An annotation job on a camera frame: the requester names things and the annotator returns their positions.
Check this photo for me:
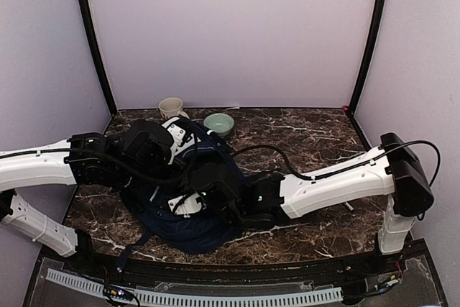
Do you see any cream ceramic mug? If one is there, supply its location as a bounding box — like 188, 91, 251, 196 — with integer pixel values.
158, 97, 189, 120

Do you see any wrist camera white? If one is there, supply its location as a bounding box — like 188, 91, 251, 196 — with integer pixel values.
162, 117, 194, 152
167, 193, 206, 218

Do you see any light green ceramic bowl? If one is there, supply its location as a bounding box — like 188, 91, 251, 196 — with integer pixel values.
203, 113, 234, 137

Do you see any left black frame post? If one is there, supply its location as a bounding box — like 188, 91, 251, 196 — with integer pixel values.
78, 0, 118, 116

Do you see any right black frame post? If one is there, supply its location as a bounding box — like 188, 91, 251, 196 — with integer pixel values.
347, 0, 385, 117

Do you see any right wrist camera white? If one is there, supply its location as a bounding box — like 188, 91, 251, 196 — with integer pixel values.
167, 193, 206, 218

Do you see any white slotted cable duct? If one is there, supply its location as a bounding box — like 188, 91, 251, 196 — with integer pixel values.
45, 269, 343, 306

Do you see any navy blue student backpack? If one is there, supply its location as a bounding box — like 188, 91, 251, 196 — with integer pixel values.
116, 117, 249, 272

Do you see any black frame post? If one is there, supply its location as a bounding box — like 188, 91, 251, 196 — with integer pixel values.
347, 0, 385, 117
78, 0, 118, 116

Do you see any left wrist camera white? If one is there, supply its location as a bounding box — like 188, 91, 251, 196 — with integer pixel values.
162, 117, 194, 152

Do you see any black front rail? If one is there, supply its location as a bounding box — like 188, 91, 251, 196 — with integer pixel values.
33, 239, 435, 287

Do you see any small circuit board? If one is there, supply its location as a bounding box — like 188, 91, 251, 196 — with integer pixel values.
102, 285, 134, 303

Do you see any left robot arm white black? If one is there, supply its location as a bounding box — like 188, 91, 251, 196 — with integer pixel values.
1, 118, 200, 257

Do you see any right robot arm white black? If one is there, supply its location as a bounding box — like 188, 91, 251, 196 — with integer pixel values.
167, 132, 434, 255

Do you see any blue capped thin pen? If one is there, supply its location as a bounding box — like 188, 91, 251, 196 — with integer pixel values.
344, 203, 354, 212

